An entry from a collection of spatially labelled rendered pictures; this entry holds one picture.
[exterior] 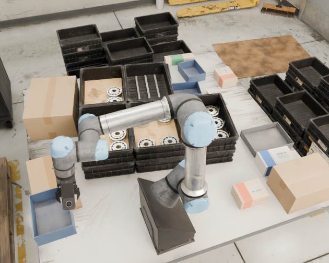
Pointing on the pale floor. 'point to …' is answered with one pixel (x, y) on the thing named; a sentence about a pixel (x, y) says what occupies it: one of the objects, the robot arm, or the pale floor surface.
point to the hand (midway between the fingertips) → (69, 205)
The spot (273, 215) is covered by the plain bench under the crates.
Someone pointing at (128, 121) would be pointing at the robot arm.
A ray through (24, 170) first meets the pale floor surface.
